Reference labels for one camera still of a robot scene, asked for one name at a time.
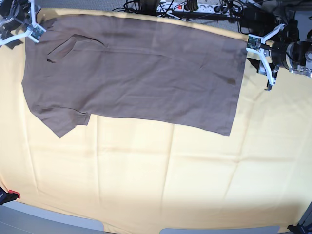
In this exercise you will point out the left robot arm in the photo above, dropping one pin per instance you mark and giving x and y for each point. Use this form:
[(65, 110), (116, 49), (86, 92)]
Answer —
[(303, 57)]

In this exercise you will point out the grey chair back left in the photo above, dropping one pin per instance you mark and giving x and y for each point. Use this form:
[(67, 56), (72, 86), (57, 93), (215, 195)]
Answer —
[(55, 216)]

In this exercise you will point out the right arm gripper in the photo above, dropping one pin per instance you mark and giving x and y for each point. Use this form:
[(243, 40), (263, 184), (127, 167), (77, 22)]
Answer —
[(15, 17)]

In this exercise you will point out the white power strip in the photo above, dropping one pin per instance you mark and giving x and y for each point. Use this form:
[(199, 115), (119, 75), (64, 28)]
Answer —
[(192, 9)]

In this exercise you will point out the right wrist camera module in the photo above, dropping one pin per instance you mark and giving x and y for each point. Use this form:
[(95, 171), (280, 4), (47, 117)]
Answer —
[(34, 33)]

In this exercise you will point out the black power adapter brick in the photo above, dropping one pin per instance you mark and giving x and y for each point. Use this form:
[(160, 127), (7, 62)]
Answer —
[(257, 22)]

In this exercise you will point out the red black clamp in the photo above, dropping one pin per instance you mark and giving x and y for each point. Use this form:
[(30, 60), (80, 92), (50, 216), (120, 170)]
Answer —
[(9, 196)]

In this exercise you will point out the brown T-shirt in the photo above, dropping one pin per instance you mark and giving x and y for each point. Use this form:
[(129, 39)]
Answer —
[(87, 65)]

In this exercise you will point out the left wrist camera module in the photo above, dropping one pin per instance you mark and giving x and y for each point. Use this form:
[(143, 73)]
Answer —
[(253, 43)]

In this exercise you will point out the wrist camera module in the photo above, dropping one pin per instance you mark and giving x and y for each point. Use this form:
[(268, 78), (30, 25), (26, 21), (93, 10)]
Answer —
[(34, 33), (253, 43)]

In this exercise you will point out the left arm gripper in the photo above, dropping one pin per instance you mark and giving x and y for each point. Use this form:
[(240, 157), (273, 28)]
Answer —
[(280, 46)]

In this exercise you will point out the black tripod foot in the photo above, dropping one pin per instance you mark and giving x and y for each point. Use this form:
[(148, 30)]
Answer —
[(300, 229)]

